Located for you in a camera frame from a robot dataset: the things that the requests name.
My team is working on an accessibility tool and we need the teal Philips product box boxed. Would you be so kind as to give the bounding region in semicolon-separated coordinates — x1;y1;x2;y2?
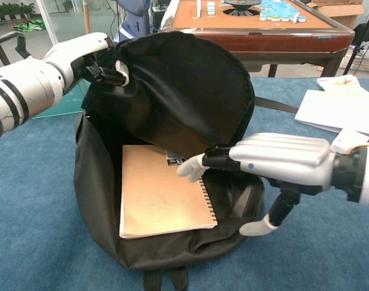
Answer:
31;81;91;119

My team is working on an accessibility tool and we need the white papers stack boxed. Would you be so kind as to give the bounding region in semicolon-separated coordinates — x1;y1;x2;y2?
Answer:
294;89;369;142

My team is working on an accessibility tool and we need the blue table carpet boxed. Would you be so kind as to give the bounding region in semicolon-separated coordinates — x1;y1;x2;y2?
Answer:
0;75;369;291

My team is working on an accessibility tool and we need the row of potted plants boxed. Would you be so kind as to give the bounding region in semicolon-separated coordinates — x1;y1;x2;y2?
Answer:
0;2;36;22

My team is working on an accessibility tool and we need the white snack packet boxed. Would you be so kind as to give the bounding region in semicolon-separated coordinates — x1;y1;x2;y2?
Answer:
316;74;369;98

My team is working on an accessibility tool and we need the brown mahjong table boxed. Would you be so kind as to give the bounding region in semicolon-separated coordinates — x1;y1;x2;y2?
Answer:
160;0;355;78

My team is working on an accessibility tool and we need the blue purple robot base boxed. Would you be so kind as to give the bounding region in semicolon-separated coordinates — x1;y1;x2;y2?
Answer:
113;0;152;42

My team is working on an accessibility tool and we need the green cloth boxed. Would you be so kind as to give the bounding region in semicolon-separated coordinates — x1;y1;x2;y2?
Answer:
13;19;46;32

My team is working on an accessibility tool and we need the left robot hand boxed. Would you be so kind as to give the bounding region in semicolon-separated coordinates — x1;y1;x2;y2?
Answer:
43;32;130;95

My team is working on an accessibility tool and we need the dark slanted table leg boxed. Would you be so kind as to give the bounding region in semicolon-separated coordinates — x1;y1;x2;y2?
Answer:
0;27;11;67

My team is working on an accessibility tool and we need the black fabric backpack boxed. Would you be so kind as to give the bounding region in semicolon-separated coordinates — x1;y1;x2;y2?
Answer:
72;30;298;291

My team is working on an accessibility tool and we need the wooden pole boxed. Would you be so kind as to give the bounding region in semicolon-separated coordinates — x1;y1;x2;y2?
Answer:
83;0;92;35

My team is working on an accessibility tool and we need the small white box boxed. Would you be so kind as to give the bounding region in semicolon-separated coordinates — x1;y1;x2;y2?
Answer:
330;128;369;154

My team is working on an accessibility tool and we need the white plastic basket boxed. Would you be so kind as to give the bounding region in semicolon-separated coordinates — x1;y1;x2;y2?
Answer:
339;45;369;73

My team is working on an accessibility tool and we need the blue mahjong tile pile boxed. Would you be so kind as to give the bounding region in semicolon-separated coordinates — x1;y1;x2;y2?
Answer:
259;0;306;24

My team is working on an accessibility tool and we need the black tripod stand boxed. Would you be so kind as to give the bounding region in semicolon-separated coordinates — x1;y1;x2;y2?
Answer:
342;0;369;76

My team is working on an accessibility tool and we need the open cardboard box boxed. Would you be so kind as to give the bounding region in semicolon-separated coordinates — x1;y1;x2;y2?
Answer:
305;0;366;30

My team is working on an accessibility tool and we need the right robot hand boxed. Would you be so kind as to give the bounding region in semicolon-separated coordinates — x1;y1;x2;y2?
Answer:
176;132;337;237

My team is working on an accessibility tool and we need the black mahjong table centre disc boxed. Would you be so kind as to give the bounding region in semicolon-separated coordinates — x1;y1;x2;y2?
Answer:
223;0;262;16

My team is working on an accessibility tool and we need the brown spiral notebook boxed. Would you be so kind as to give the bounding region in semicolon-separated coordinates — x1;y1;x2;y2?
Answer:
118;144;218;240

